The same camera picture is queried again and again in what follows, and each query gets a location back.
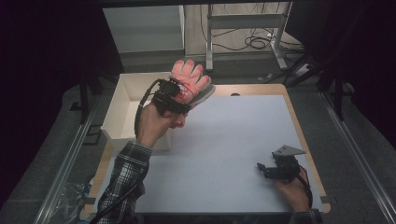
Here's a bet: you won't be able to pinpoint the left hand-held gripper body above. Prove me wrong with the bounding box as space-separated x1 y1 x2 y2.
151 77 183 116

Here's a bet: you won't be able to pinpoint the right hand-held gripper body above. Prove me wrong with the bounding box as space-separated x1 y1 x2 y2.
264 144 307 181

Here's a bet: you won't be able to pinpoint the pink glove with red bow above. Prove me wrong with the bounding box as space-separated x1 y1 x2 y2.
169 59 213 105

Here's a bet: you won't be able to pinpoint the pink glove with grey palm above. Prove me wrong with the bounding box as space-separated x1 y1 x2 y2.
186 82 217 110

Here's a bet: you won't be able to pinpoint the white box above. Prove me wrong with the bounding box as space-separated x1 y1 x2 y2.
100 71 175 153

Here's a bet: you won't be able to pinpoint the person's right hand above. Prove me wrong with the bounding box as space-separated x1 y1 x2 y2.
273 169 312 213

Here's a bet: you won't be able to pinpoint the person's left hand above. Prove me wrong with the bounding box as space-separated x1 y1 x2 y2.
135 101 187 149

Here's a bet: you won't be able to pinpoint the light blue table mat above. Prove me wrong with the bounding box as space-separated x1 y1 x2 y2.
92 94 325 216

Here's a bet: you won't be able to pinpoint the white cabinet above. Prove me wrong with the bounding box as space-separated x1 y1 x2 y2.
102 4 187 54

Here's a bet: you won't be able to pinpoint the black stand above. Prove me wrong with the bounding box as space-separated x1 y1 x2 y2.
316 54 358 122
68 72 106 125

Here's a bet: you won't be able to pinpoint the white power strip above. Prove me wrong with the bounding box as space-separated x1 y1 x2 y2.
292 63 312 78

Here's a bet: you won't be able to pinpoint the clear plastic bag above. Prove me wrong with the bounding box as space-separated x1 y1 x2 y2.
53 180 95 224

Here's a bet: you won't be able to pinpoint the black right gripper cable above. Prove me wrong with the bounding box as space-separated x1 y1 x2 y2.
296 165 314 210

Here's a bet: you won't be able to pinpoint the aluminium rail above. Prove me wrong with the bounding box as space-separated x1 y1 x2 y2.
32 94 106 224
318 91 396 224

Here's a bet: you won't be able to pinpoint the black floor cables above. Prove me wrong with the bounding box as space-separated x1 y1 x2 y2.
199 3 306 54

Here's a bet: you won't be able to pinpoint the grey metal desk frame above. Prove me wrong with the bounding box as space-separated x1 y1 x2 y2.
205 1 294 73

